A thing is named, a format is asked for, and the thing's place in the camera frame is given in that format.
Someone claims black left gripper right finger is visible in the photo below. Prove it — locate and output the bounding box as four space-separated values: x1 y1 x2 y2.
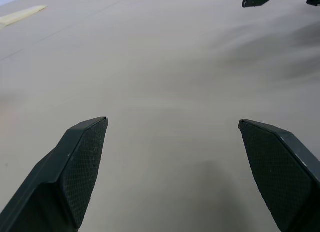
238 118 320 232

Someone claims pale yellow tape strip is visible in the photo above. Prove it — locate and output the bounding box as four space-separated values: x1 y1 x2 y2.
0 5 48 30

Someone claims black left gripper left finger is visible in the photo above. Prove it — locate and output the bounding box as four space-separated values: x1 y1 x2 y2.
0 116 109 232

